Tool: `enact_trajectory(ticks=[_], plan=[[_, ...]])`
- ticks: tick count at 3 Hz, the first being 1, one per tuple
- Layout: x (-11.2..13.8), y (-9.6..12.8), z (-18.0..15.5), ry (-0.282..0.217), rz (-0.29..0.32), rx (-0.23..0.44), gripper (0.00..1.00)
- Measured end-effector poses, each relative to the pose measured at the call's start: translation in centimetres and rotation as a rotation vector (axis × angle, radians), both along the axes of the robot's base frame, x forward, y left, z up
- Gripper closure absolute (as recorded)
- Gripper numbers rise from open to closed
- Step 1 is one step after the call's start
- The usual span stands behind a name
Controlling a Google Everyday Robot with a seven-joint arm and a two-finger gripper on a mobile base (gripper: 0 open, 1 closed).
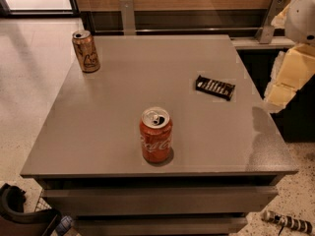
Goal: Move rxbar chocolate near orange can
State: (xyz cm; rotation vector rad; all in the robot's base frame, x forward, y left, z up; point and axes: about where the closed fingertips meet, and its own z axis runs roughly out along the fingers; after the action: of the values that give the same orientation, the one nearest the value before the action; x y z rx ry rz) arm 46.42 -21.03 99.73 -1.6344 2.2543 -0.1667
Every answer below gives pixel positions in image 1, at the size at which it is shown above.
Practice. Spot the gold orange soda can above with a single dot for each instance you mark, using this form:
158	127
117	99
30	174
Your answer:
84	46

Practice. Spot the grey wall shelf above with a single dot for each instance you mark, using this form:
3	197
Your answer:
250	43

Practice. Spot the red coca-cola can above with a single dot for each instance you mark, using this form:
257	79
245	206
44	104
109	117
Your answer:
155	134

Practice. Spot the grey cabinet upper drawer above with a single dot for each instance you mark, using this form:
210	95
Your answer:
156	201

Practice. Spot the blue cap object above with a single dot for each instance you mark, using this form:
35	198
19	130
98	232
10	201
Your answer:
64	226

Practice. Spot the black rxbar chocolate bar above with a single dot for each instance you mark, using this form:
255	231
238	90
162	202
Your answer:
214	87

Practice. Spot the grey metal bracket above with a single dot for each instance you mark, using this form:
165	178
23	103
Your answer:
128	16
266	31

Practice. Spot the black curved robot base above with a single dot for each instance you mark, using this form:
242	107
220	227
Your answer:
14	221

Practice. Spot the left grey metal bracket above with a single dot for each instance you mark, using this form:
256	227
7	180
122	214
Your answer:
128	16

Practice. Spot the grey cabinet drawer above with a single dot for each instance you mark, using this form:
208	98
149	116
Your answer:
161	226
156	201

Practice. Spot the right grey metal bracket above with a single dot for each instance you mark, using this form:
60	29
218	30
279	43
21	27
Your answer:
266	31

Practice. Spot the black white striped handle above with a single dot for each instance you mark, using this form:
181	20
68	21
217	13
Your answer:
292	223

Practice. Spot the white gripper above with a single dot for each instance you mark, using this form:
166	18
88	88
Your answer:
301	22

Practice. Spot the grey cabinet lower drawer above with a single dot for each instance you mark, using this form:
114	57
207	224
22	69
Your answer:
161	226

